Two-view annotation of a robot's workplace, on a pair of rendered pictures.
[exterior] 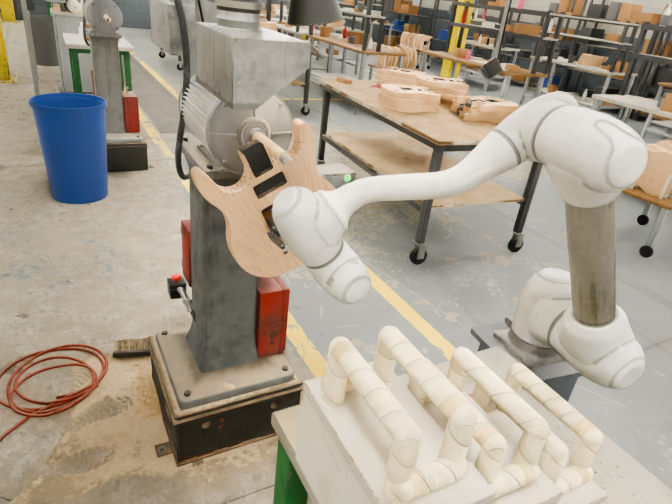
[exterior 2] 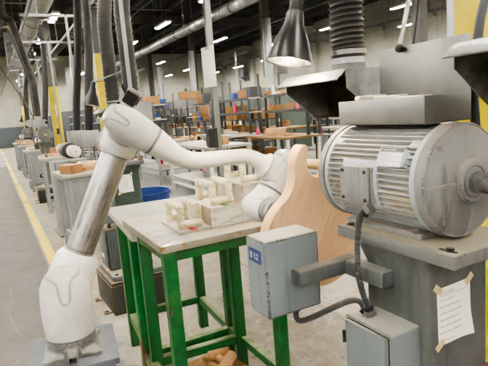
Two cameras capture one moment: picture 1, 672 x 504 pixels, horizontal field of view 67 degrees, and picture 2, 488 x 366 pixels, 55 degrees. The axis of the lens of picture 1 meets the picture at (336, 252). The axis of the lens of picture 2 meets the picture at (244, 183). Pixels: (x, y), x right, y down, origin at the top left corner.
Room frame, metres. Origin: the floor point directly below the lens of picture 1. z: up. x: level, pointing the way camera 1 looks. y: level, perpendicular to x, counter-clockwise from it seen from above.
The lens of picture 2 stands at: (2.76, 0.05, 1.44)
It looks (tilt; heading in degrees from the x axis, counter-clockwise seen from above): 9 degrees down; 184
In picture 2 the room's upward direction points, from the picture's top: 5 degrees counter-clockwise
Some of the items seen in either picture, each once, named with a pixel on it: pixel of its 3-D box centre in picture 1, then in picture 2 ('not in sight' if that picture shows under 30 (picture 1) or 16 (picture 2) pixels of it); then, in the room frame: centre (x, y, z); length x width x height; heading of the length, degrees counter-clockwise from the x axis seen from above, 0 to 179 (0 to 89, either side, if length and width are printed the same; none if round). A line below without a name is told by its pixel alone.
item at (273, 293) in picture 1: (263, 301); not in sight; (1.71, 0.26, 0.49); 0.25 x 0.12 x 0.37; 31
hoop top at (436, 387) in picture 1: (423, 372); not in sight; (0.54, -0.14, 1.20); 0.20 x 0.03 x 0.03; 30
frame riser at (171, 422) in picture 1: (222, 382); not in sight; (1.63, 0.40, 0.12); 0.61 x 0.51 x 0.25; 121
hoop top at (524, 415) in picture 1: (496, 389); (204, 182); (0.62, -0.27, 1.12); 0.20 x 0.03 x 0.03; 30
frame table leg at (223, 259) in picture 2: not in sight; (227, 286); (0.22, -0.26, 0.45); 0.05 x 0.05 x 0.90; 31
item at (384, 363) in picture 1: (384, 361); (242, 173); (0.61, -0.09, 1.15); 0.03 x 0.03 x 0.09
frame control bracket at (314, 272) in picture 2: not in sight; (326, 269); (1.60, 0.17, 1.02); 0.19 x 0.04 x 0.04; 121
